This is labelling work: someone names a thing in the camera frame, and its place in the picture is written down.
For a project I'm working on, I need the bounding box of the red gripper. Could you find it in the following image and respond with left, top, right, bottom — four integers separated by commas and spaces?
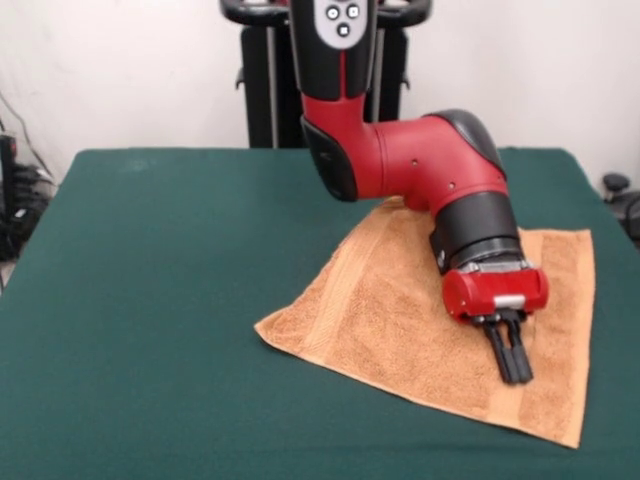
441, 264, 550, 386

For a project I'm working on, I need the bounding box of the orange terry towel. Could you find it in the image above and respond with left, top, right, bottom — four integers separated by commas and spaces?
253, 196, 596, 450

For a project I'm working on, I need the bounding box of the dark green table cloth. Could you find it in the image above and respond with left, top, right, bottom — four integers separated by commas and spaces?
0, 146, 640, 480

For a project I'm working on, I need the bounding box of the black electronics box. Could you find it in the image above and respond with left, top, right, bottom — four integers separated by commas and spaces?
0, 132, 20, 216

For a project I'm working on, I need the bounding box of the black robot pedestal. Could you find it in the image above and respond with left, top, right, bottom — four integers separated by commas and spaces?
218, 0, 432, 150

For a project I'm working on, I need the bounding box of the black cable bundle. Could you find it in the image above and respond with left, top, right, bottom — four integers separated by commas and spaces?
0, 163, 60, 262

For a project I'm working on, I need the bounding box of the grey wall cable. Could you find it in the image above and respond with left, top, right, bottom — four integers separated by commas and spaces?
0, 91, 54, 177

